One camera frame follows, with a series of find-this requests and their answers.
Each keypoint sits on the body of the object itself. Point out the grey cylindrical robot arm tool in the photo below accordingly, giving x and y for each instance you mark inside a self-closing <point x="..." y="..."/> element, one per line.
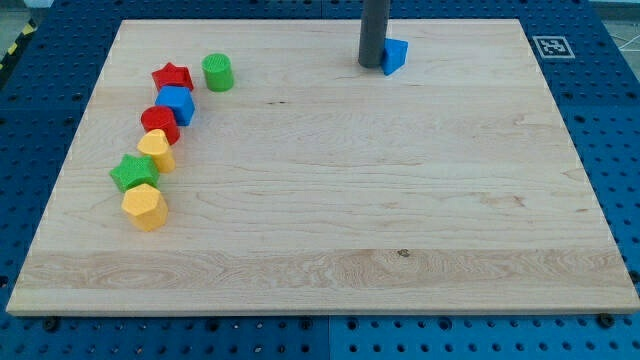
<point x="374" y="20"/>

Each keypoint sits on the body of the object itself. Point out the blue cube block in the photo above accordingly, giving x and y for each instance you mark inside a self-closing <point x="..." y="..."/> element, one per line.
<point x="179" y="100"/>

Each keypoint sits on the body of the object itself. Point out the black bolt left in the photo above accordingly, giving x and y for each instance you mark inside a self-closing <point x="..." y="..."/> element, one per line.
<point x="50" y="324"/>

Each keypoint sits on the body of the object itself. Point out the blue triangle block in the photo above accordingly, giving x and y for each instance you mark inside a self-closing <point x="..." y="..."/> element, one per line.
<point x="394" y="55"/>

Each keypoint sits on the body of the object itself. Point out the yellow hexagon block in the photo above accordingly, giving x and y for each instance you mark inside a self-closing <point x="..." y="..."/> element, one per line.
<point x="145" y="207"/>

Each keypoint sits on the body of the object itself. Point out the black bolt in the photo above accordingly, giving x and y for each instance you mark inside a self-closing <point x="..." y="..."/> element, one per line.
<point x="606" y="320"/>
<point x="50" y="324"/>

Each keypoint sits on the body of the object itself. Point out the yellow heart block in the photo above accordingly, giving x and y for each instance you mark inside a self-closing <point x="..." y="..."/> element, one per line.
<point x="156" y="145"/>

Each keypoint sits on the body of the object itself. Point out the green star block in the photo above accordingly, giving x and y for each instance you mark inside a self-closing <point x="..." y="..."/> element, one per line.
<point x="133" y="171"/>

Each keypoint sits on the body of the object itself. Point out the red cylinder block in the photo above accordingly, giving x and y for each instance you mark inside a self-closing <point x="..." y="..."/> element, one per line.
<point x="161" y="118"/>

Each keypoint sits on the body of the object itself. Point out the white fiducial marker tag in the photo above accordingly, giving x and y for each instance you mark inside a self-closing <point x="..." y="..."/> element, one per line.
<point x="553" y="47"/>

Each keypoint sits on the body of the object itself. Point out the green cylinder block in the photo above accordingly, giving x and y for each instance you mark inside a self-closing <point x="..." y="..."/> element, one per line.
<point x="217" y="71"/>

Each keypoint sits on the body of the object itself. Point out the wooden board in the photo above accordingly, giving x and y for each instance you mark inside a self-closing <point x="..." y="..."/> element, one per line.
<point x="315" y="186"/>

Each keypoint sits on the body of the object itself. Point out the black bolt right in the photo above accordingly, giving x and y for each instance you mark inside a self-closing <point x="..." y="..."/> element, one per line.
<point x="606" y="320"/>

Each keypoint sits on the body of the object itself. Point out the red star block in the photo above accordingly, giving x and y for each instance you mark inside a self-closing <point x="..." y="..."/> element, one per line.
<point x="172" y="75"/>

